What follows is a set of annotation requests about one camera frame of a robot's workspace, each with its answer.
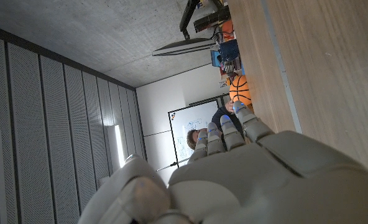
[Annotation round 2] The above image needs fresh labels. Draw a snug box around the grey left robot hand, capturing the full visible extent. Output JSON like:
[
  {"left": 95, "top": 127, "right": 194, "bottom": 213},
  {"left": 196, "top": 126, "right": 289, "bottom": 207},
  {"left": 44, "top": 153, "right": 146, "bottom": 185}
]
[{"left": 77, "top": 100, "right": 368, "bottom": 224}]

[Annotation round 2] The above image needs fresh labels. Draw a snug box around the orange toy basketball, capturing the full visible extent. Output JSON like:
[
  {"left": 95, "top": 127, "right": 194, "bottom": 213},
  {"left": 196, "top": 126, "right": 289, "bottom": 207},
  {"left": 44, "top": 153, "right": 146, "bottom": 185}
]
[{"left": 228, "top": 74, "right": 252, "bottom": 106}]

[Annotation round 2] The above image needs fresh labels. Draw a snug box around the person in dark polo shirt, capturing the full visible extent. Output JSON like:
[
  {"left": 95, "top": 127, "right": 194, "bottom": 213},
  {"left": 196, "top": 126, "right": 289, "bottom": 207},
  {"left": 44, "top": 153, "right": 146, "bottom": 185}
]
[{"left": 186, "top": 100, "right": 244, "bottom": 151}]

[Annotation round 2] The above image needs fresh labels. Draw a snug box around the light blue flat block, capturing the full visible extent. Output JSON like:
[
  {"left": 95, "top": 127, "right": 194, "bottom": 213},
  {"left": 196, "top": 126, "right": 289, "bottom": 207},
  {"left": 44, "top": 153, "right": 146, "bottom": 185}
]
[{"left": 210, "top": 49, "right": 222, "bottom": 68}]

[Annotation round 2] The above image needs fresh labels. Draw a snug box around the dark blue mug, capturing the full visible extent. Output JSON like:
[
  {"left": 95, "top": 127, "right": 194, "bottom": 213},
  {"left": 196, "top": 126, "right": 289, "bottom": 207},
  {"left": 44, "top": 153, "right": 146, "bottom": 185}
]
[{"left": 218, "top": 39, "right": 241, "bottom": 62}]

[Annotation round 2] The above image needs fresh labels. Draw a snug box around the black monitor stand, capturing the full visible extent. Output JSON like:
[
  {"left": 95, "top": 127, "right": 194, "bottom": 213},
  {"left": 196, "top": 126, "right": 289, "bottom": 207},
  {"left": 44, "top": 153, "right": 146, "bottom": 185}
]
[{"left": 179, "top": 0, "right": 232, "bottom": 40}]

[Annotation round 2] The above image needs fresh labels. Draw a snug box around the white whiteboard black frame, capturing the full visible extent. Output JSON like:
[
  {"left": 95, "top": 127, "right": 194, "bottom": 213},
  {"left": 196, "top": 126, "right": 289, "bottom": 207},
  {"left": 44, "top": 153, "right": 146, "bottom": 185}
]
[{"left": 167, "top": 98, "right": 223, "bottom": 166}]

